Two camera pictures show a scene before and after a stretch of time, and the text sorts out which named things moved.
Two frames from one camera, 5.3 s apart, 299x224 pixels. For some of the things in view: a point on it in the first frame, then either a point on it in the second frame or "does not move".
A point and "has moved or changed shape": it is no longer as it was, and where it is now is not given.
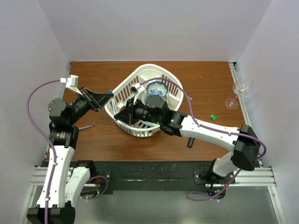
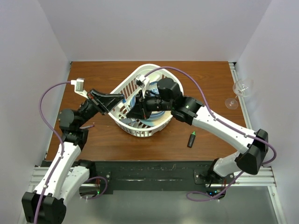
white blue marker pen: (114, 106) has moved or changed shape
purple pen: (89, 126) does not move
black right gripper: (128, 115) -> (141, 109)
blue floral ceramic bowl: (157, 88) does not move
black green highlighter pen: (190, 142) does not move
